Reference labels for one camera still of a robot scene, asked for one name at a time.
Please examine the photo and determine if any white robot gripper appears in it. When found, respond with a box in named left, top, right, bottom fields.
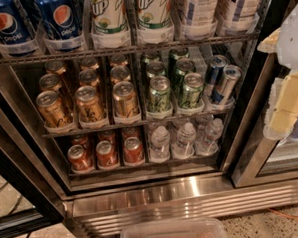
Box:
left=257, top=3, right=298, bottom=134

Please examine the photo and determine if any green can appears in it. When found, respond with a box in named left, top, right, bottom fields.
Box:
left=171, top=57, right=198, bottom=97
left=178, top=72, right=203, bottom=109
left=147, top=76, right=171, bottom=113
left=141, top=51, right=161, bottom=65
left=168, top=48, right=189, bottom=69
left=145, top=61, right=167, bottom=80

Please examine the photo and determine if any blue silver can front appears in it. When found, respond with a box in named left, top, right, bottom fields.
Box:
left=211, top=65, right=242, bottom=105

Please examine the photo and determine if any blue silver can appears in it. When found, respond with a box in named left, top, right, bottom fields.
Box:
left=204, top=54, right=228, bottom=97
left=211, top=65, right=242, bottom=105

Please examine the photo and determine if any blue silver can rear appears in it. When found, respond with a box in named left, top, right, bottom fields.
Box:
left=204, top=54, right=228, bottom=97

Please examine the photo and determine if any water bottle front middle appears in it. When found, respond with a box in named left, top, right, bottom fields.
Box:
left=172, top=122, right=196, bottom=159

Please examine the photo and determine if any gold can front right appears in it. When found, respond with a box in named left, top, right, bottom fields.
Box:
left=112, top=81, right=139, bottom=118

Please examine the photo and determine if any gold can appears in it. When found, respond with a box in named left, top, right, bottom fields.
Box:
left=80, top=57, right=99, bottom=70
left=75, top=85, right=106, bottom=122
left=109, top=54, right=129, bottom=67
left=79, top=69, right=101, bottom=93
left=110, top=65, right=131, bottom=85
left=38, top=72, right=73, bottom=111
left=112, top=81, right=139, bottom=118
left=36, top=90, right=73, bottom=128
left=45, top=60, right=68, bottom=82

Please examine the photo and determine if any orange can rear right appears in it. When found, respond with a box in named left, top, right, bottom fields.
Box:
left=121, top=127, right=141, bottom=140

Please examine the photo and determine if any orange can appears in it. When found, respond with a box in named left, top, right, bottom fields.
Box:
left=68, top=145, right=93, bottom=173
left=71, top=133, right=91, bottom=149
left=95, top=140, right=118, bottom=169
left=98, top=130, right=116, bottom=145
left=123, top=137, right=144, bottom=164
left=121, top=127, right=141, bottom=140

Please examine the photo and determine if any gold can rear right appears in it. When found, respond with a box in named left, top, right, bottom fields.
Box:
left=109, top=54, right=129, bottom=67

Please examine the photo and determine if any orange can front right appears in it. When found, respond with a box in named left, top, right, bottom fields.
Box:
left=123, top=137, right=144, bottom=164

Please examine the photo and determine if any stainless steel fridge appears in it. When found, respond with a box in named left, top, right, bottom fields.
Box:
left=0, top=0, right=298, bottom=238

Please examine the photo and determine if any orange can rear middle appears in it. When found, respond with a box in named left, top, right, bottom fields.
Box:
left=98, top=130, right=116, bottom=145

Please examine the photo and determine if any gold can rear middle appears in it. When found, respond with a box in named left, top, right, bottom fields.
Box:
left=80, top=57, right=99, bottom=70

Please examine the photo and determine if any orange can front middle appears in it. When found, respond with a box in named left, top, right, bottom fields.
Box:
left=95, top=140, right=118, bottom=169

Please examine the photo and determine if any gold can front middle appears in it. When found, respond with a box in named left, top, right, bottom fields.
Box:
left=75, top=85, right=106, bottom=122

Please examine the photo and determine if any orange can rear left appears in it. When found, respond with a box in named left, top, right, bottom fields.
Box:
left=71, top=133, right=91, bottom=149

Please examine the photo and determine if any orange can front left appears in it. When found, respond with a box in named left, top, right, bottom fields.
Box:
left=68, top=145, right=93, bottom=173

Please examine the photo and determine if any gold can rear left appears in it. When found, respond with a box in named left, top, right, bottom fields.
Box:
left=45, top=60, right=68, bottom=82

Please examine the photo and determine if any gold can front left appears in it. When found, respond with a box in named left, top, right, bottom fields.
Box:
left=36, top=90, right=73, bottom=128

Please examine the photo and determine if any open fridge door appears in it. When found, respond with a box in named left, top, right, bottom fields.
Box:
left=0, top=94, right=65, bottom=238

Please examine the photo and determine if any white labelled bottle right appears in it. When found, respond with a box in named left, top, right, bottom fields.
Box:
left=215, top=0, right=261, bottom=36

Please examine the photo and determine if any white labelled bottle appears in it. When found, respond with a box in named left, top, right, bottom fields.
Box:
left=215, top=0, right=261, bottom=36
left=180, top=0, right=218, bottom=41

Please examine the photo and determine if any white labelled bottle left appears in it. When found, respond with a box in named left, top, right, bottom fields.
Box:
left=180, top=0, right=218, bottom=41

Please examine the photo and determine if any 7UP bottle right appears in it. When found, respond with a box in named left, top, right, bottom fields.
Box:
left=135, top=0, right=172, bottom=44

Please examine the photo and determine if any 7up bottle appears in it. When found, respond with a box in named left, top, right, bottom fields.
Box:
left=90, top=0, right=132, bottom=50
left=135, top=0, right=172, bottom=44

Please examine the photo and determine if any water bottle front left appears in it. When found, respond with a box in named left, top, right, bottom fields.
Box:
left=149, top=125, right=170, bottom=163

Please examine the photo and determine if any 7UP bottle left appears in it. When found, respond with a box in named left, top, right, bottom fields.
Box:
left=90, top=0, right=132, bottom=50

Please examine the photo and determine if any clear plastic food container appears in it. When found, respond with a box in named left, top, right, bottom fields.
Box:
left=120, top=218, right=227, bottom=238

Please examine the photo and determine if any Pepsi bottle right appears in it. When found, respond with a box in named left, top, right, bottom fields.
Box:
left=35, top=0, right=84, bottom=53

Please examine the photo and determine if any pepsi bottle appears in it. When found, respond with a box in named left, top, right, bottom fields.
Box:
left=0, top=0, right=35, bottom=57
left=35, top=0, right=84, bottom=53

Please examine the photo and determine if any Pepsi bottle left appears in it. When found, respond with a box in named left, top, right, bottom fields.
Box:
left=0, top=0, right=35, bottom=57

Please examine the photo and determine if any orange cable on floor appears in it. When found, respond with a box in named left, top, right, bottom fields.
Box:
left=267, top=206, right=298, bottom=224

